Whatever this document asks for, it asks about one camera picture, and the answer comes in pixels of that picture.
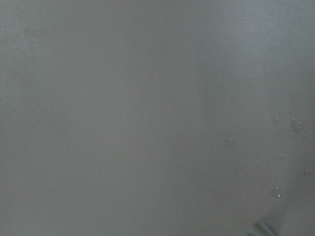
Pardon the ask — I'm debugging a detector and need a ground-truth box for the steel double jigger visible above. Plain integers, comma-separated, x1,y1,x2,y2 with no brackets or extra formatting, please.
247,222,278,236

